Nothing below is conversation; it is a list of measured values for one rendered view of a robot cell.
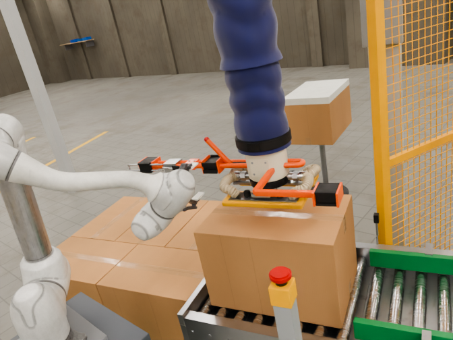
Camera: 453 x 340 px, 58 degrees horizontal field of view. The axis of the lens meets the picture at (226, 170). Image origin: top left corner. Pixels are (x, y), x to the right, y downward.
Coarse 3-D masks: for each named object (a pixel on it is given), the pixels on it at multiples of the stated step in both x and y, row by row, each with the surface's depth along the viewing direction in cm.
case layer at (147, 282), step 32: (96, 224) 293; (128, 224) 284; (192, 224) 267; (96, 256) 251; (128, 256) 244; (160, 256) 238; (192, 256) 231; (96, 288) 225; (128, 288) 215; (160, 288) 210; (192, 288) 205; (128, 320) 225; (160, 320) 213
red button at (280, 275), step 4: (276, 268) 126; (280, 268) 126; (284, 268) 126; (288, 268) 126; (272, 272) 125; (276, 272) 125; (280, 272) 124; (284, 272) 124; (288, 272) 124; (272, 276) 123; (276, 276) 123; (280, 276) 123; (284, 276) 122; (288, 276) 123; (272, 280) 123; (276, 280) 122; (280, 280) 122; (284, 280) 122; (288, 280) 122; (276, 284) 125; (280, 284) 124; (284, 284) 124
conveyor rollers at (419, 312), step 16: (384, 272) 192; (400, 272) 187; (416, 272) 187; (400, 288) 178; (416, 288) 176; (448, 288) 173; (208, 304) 191; (352, 304) 174; (368, 304) 173; (400, 304) 170; (416, 304) 168; (448, 304) 165; (256, 320) 175; (352, 320) 167; (400, 320) 163; (416, 320) 160; (448, 320) 157; (336, 336) 161
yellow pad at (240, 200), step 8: (240, 192) 172; (248, 192) 165; (224, 200) 168; (232, 200) 167; (240, 200) 165; (248, 200) 164; (256, 200) 162; (264, 200) 161; (272, 200) 159; (280, 200) 158; (288, 200) 157; (296, 200) 156; (304, 200) 156; (288, 208) 156; (296, 208) 154
